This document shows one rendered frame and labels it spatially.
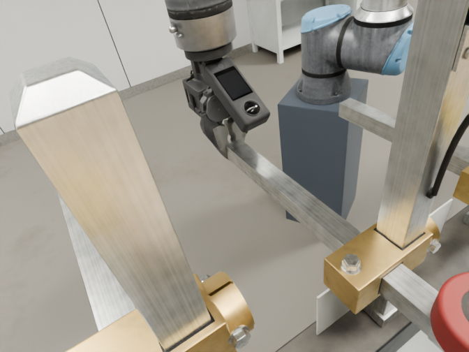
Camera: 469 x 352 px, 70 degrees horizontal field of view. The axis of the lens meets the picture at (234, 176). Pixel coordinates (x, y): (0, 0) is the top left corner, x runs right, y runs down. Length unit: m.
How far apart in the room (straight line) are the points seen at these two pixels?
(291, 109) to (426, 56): 0.93
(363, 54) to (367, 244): 0.74
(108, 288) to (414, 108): 0.29
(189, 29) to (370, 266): 0.36
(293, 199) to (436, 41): 0.26
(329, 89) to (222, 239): 0.80
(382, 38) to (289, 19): 2.60
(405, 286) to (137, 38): 2.76
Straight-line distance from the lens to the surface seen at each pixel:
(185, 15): 0.48
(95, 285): 0.31
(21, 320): 1.72
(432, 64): 0.29
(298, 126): 1.23
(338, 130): 1.18
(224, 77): 0.50
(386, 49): 1.04
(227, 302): 0.26
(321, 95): 1.18
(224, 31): 0.49
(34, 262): 1.90
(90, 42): 2.88
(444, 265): 0.63
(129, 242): 0.17
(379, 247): 0.41
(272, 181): 0.49
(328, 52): 1.12
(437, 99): 0.30
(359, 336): 0.54
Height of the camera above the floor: 1.19
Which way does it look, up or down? 40 degrees down
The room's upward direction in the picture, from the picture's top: 11 degrees counter-clockwise
